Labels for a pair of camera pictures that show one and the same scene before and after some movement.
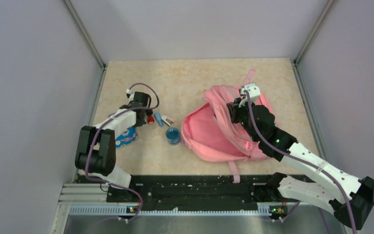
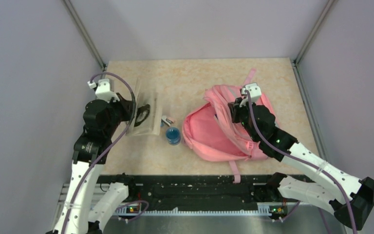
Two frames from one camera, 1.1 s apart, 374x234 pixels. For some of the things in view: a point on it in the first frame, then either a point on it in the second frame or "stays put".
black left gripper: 140,123 -> 126,104
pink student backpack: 207,132 stays put
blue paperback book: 127,137 -> 152,126
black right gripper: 234,109 stays put
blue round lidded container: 173,136 stays put
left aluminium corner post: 89,40 stays put
